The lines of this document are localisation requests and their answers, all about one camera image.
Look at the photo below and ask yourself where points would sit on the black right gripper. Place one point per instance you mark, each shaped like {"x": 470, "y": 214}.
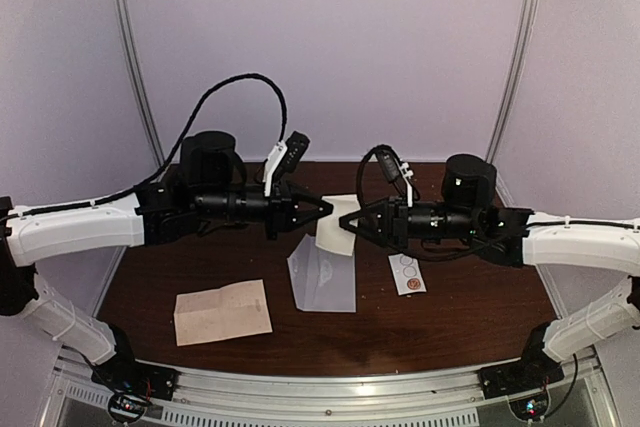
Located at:
{"x": 389, "y": 209}

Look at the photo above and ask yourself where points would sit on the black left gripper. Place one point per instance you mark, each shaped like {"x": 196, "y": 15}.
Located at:
{"x": 283, "y": 215}

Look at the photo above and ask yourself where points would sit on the beige ornate letter sheet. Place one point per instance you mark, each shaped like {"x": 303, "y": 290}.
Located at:
{"x": 330, "y": 237}

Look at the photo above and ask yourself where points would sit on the grey envelope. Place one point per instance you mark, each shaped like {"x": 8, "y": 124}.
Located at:
{"x": 321, "y": 281}

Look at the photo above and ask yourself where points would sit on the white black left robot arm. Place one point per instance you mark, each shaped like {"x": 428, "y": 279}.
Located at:
{"x": 208, "y": 183}

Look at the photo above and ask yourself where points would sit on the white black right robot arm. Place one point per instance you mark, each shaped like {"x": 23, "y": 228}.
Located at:
{"x": 466, "y": 222}

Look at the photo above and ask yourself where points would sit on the white seal sticker strip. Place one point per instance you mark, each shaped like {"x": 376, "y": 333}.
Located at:
{"x": 407, "y": 275}

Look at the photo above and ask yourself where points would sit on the folded beige paper sheet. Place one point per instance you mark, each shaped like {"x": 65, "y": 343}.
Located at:
{"x": 232, "y": 311}

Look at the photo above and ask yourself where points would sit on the right green circuit board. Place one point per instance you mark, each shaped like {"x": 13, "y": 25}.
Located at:
{"x": 529, "y": 408}

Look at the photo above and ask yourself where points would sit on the green circuit board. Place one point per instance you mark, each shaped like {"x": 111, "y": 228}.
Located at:
{"x": 125, "y": 408}
{"x": 529, "y": 408}

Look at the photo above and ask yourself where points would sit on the left green circuit board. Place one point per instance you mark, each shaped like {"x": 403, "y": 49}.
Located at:
{"x": 125, "y": 408}

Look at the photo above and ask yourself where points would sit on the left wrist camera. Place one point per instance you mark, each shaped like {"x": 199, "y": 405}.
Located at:
{"x": 283, "y": 159}

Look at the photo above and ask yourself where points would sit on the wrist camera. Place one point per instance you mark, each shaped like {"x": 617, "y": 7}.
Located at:
{"x": 283, "y": 159}
{"x": 397, "y": 173}

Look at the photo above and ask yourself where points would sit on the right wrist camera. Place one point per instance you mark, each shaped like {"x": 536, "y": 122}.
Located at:
{"x": 397, "y": 173}

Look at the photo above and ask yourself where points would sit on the aluminium right corner post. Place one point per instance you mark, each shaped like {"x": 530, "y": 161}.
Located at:
{"x": 524, "y": 30}

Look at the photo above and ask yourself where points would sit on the aluminium corner post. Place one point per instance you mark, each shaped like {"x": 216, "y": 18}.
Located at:
{"x": 524, "y": 30}
{"x": 133, "y": 67}

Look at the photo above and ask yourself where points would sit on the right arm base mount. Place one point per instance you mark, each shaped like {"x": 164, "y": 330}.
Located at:
{"x": 511, "y": 378}

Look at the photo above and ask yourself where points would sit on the aluminium front table rail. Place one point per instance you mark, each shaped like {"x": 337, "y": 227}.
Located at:
{"x": 452, "y": 397}

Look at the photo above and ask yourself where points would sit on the aluminium left corner post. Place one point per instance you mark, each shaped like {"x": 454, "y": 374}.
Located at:
{"x": 133, "y": 67}

